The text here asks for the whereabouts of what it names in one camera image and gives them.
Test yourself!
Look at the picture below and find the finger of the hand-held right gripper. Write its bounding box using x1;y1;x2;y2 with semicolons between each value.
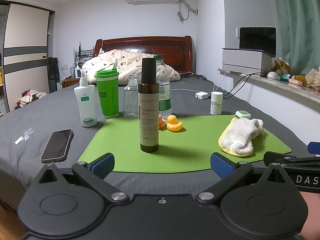
307;141;320;154
263;151;320;167

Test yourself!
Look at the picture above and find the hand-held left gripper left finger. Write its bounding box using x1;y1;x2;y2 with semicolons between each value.
37;152;130;203

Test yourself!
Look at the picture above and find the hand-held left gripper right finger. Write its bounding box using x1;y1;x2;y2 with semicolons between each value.
196;152;297;203

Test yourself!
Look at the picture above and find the white yellow-trimmed cloth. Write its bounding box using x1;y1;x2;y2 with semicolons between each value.
218;117;265;157

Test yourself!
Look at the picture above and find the white pill bottle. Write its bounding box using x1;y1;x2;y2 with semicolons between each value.
210;91;223;116

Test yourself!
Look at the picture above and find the brown spray bottle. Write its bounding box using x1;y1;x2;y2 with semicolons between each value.
138;57;160;153

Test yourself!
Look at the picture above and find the person's right forearm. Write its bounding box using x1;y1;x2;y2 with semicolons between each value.
299;191;320;240

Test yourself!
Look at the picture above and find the green mat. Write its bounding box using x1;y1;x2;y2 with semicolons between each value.
77;114;292;173

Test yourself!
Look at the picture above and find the black smartphone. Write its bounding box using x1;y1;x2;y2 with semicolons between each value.
41;129;74;163

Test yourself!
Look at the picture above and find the white lotion pump bottle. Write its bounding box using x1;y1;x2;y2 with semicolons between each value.
74;69;98;128

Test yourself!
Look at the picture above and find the yellow rubber duck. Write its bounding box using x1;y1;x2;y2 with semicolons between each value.
166;115;183;132

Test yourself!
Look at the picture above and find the green lidded cup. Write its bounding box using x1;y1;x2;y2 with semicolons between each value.
94;59;120;119

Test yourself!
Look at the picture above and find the cream round toy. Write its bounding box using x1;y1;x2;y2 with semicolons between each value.
288;78;305;88

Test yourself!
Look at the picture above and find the clear glass bottle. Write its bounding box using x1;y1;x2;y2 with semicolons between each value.
123;74;139;119

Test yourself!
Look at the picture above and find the striped tiger plush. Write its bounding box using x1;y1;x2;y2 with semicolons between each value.
292;74;308;87

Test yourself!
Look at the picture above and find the stone window sill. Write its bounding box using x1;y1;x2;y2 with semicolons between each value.
217;67;320;110

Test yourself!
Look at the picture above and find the yellow white plush toy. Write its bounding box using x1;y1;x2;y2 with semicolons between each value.
271;57;292;75

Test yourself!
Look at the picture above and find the brown nightstand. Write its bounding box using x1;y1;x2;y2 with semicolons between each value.
61;77;80;88

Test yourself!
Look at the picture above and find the plastic water bottle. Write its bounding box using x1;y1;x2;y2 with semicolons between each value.
153;54;172;117

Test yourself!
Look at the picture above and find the pile of clothes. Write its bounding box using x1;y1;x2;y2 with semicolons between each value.
17;89;47;108

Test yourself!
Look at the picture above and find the white grey box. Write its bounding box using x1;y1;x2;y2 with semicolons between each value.
221;48;273;77

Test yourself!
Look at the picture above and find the cream patterned duvet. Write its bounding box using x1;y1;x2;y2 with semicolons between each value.
81;49;181;85

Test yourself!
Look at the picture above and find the black monitor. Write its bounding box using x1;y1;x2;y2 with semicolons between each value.
239;27;277;57

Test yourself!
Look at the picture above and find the green curtain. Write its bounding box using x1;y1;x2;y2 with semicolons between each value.
270;0;320;78

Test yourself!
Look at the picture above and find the wooden bed headboard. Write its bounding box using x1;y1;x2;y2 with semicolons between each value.
94;35;195;75

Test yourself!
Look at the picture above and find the white grey wardrobe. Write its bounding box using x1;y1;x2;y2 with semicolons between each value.
0;0;55;115

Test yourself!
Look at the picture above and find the black cable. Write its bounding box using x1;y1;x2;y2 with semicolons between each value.
224;73;263;98
222;72;263;98

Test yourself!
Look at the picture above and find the white charger cable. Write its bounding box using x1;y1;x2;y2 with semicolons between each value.
169;88;198;95

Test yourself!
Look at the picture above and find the white power cable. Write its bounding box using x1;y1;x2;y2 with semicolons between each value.
212;70;229;93

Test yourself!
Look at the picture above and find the black wire rack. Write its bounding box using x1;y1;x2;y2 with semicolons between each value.
75;42;95;63

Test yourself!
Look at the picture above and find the air conditioner hose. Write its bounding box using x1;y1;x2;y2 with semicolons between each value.
177;0;198;23

